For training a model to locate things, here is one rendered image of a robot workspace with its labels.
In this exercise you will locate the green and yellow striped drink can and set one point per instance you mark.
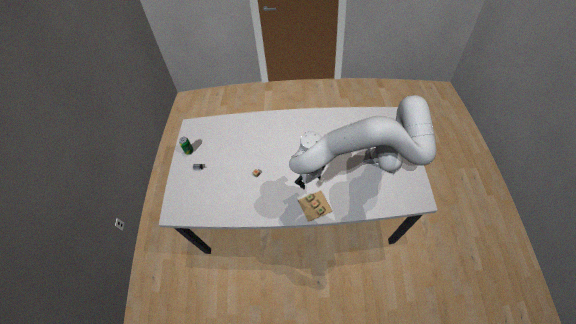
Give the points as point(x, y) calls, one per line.
point(186, 145)

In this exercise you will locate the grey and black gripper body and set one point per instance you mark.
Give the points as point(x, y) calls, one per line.
point(311, 176)

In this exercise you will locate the tan square mat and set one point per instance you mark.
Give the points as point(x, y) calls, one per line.
point(309, 211)

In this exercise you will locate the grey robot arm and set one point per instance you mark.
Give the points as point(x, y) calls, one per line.
point(389, 135)

